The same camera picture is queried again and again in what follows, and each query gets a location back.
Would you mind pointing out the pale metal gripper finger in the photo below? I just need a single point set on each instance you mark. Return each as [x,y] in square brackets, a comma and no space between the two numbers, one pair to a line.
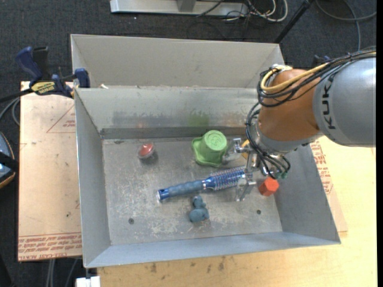
[237,146]
[246,187]

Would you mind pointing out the orange-red hexagonal block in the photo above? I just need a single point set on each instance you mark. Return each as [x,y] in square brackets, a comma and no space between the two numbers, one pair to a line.
[268,186]

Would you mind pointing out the green plastic cup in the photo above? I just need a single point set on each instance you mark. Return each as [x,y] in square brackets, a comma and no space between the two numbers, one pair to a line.
[211,148]

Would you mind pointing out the blue-grey toy animal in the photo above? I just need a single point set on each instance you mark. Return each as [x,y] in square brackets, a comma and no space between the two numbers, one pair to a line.
[198,213]

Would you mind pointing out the blue round hairbrush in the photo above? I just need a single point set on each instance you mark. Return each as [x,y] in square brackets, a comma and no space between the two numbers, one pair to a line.
[191,186]

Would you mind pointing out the grey metal bin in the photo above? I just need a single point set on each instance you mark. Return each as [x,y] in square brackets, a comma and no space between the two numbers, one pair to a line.
[167,214]

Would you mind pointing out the brown cardboard board, red print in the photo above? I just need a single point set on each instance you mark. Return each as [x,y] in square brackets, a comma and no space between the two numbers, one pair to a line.
[45,175]

